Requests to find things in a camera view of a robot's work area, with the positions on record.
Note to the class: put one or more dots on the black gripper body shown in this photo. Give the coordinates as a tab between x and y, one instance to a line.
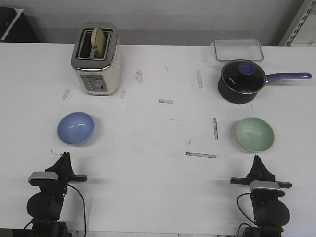
260	192
56	184

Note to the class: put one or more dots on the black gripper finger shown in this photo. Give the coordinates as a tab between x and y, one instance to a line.
262	170
68	164
253	171
59	163

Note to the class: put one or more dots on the green bowl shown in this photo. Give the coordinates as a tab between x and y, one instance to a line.
254	134

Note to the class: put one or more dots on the blue bowl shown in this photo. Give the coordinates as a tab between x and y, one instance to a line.
76	128

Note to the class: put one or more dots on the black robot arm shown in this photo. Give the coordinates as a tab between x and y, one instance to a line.
45	206
269	213

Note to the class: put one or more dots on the dark blue saucepan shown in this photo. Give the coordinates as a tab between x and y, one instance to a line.
238	98

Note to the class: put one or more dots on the glass pot lid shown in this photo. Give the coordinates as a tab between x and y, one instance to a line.
243	76

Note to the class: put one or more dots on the cream two-slot toaster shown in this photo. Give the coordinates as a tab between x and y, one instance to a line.
98	76

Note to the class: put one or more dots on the clear plastic food container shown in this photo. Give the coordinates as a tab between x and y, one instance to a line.
232	49

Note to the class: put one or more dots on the toast slice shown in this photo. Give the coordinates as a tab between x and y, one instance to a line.
98	42

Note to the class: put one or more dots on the black box in corner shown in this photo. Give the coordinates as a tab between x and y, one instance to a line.
15	27

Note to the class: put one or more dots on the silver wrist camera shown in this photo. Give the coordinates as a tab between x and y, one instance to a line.
43	179
265	185

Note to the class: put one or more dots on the white metal shelf rail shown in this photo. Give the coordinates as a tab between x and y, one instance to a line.
302	30

